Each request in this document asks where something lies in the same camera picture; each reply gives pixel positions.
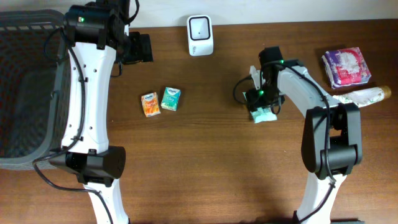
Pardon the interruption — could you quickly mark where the teal wet wipes packet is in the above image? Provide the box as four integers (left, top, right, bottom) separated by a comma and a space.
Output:
243, 90, 277, 124

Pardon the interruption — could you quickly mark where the orange Kleenex tissue pack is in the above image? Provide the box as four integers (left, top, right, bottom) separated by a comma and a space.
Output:
141, 92, 161, 117

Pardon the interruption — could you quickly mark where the teal Kleenex tissue pack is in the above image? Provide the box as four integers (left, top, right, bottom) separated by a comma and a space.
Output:
160, 87, 181, 111

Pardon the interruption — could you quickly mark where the red purple plastic pack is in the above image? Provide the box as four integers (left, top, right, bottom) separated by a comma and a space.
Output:
322, 47, 371, 89

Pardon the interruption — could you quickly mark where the white tube brown cap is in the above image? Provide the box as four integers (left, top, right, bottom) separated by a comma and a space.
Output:
333, 86, 392, 108

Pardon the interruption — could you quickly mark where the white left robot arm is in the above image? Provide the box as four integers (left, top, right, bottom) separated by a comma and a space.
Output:
49, 1, 153, 223

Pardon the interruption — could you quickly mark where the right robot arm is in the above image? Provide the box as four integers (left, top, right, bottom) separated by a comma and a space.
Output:
244, 47, 363, 223

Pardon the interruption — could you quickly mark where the white barcode scanner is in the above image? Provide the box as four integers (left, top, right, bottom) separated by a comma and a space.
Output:
187, 15, 214, 57

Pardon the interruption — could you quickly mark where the grey plastic mesh basket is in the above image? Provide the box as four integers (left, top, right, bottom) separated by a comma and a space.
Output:
1, 9, 70, 170

